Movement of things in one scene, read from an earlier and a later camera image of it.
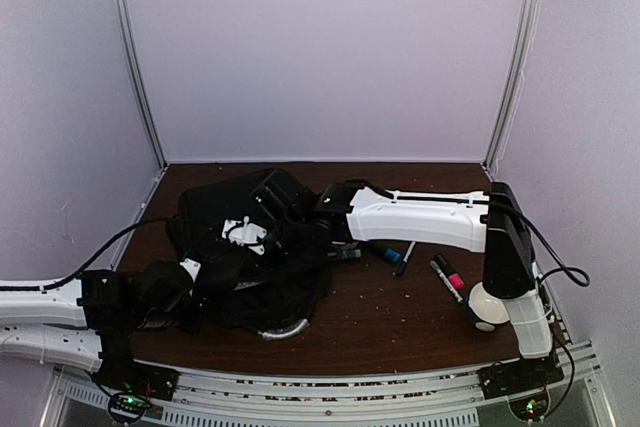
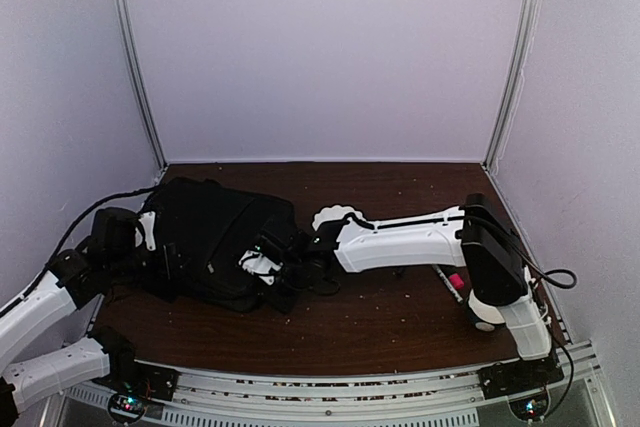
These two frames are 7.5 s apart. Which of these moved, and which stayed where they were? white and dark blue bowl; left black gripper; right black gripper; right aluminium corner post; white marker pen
Moved: right black gripper; left black gripper
Stayed: white marker pen; white and dark blue bowl; right aluminium corner post
